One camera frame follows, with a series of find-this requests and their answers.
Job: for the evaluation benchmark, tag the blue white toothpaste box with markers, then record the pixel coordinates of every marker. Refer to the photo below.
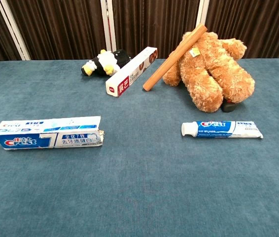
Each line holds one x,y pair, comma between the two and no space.
48,142

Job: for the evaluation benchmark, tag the white blue toothpaste tube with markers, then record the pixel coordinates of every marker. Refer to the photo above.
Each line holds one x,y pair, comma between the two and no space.
218,129

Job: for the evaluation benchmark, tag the dark brown pleated curtain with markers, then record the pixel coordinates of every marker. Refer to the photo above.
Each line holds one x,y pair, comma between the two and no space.
60,24

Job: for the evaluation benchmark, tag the brown teddy bear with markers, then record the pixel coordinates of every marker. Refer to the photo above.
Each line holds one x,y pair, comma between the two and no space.
203,81

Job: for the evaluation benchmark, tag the white partition post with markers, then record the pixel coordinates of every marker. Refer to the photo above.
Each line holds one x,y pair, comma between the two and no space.
12,29
202,12
107,24

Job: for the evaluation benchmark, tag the teal table cover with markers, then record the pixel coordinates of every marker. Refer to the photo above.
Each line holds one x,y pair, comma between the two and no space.
139,177

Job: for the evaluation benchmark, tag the black white penguin plush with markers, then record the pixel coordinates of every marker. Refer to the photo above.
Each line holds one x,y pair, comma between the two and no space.
105,61

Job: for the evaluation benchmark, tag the wooden rolling pin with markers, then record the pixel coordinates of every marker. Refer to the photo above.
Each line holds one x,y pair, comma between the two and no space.
169,61

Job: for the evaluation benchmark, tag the long white red carton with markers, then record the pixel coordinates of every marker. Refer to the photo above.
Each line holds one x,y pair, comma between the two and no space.
129,72

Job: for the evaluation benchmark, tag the small black red object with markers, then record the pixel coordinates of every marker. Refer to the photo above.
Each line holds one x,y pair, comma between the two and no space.
229,106

